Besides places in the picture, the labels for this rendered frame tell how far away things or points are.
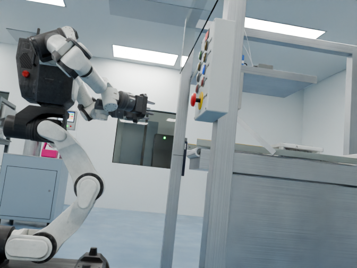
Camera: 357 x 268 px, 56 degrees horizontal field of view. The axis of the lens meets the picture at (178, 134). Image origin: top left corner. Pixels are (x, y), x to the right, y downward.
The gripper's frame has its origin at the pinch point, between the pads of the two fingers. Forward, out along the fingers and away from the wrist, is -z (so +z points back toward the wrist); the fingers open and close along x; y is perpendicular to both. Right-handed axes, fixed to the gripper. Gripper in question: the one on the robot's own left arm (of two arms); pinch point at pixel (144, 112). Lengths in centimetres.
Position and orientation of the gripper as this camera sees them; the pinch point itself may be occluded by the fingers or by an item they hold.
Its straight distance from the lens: 187.9
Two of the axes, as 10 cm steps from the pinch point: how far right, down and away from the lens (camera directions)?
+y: 0.1, -1.3, -9.9
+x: -1.1, 9.8, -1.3
